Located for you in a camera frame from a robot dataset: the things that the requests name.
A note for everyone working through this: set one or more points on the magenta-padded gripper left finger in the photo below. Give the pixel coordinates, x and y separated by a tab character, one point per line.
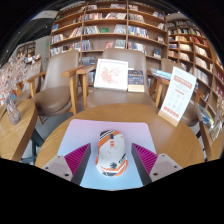
74	159

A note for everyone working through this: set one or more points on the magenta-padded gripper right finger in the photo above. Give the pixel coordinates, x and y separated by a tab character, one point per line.
148	159

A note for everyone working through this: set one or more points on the white and orange computer mouse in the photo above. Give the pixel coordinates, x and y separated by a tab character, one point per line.
111	153

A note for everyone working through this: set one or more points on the blue pink gradient mouse pad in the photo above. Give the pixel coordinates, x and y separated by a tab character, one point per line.
83	133

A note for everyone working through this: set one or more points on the beige wooden-armed armchair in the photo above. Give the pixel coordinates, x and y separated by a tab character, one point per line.
116	98
191	113
56	90

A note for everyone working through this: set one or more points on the round wooden side table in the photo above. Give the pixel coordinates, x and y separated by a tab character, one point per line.
16	130
213	148

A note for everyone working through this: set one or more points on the white sign in wooden stand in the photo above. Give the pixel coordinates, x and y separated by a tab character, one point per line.
176	96

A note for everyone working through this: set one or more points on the colourful stack of books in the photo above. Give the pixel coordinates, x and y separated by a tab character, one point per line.
205	116

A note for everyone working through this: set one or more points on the dark upright book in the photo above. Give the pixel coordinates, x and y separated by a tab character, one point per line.
136	79

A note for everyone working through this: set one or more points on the light blue book stack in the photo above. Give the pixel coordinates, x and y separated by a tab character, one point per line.
161	74

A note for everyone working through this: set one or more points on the white framed floral picture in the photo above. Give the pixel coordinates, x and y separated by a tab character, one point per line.
110	75

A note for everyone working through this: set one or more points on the small distant wooden bookshelf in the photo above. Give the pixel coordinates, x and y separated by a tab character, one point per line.
27	50

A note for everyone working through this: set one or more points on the large wooden bookshelf unit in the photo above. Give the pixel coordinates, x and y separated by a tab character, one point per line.
106	26

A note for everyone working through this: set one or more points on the white hanging ceiling sign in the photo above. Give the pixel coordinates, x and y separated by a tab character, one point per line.
44	15

